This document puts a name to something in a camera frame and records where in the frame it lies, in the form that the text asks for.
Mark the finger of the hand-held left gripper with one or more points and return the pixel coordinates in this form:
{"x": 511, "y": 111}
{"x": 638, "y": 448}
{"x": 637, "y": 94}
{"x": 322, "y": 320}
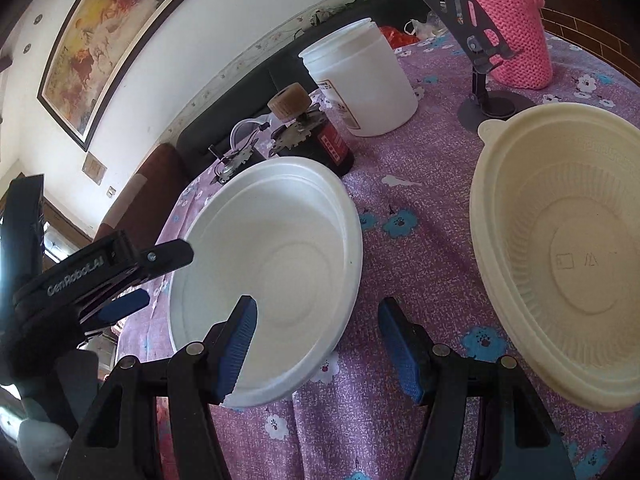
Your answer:
{"x": 167, "y": 256}
{"x": 125, "y": 306}

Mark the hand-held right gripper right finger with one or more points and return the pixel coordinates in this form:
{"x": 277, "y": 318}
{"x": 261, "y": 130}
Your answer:
{"x": 406, "y": 360}

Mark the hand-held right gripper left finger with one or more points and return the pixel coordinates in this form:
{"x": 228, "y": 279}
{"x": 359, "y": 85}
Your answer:
{"x": 236, "y": 355}

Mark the white foam bowl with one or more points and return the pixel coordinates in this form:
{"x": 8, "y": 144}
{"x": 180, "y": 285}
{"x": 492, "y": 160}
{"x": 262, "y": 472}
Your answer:
{"x": 280, "y": 250}

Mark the person's left hand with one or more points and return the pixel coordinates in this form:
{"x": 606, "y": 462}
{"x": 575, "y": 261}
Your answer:
{"x": 40, "y": 442}

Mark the brown chair back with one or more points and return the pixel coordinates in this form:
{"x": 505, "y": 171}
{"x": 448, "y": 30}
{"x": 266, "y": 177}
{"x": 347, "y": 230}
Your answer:
{"x": 145, "y": 180}

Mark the metal gear ornament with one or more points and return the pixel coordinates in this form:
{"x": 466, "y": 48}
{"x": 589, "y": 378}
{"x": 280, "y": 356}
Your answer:
{"x": 295, "y": 135}
{"x": 232, "y": 165}

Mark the clear plastic tube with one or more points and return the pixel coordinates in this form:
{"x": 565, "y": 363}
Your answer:
{"x": 240, "y": 130}

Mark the purple floral tablecloth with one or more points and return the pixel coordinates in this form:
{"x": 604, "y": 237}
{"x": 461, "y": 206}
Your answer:
{"x": 415, "y": 210}

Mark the black sofa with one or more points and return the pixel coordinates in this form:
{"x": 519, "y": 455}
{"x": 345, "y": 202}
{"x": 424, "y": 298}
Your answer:
{"x": 225, "y": 110}

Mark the dark can with red label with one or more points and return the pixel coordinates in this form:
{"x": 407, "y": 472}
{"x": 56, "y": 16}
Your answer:
{"x": 330, "y": 152}

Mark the round wooden cap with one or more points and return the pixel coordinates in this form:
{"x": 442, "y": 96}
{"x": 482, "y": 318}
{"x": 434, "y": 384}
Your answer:
{"x": 289, "y": 101}

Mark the cream plastic bowl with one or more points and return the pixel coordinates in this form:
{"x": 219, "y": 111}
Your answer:
{"x": 565, "y": 240}

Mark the framed horse painting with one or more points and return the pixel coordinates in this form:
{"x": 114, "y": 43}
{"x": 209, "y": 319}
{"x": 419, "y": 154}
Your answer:
{"x": 110, "y": 45}

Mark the white plastic jar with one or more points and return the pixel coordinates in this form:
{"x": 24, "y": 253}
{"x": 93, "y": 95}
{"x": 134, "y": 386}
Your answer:
{"x": 365, "y": 85}

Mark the orange plastic bag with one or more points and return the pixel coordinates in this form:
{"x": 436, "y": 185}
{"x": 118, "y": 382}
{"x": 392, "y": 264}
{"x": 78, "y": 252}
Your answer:
{"x": 397, "y": 37}

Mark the white plastic bag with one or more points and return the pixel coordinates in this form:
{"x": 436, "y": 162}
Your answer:
{"x": 427, "y": 27}

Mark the pink knitted bottle cover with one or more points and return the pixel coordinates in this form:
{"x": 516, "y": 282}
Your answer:
{"x": 520, "y": 35}

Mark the grey metal phone stand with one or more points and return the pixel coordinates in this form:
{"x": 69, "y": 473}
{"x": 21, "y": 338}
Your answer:
{"x": 460, "y": 15}

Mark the small wall plaque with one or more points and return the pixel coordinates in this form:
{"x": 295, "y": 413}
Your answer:
{"x": 95, "y": 166}

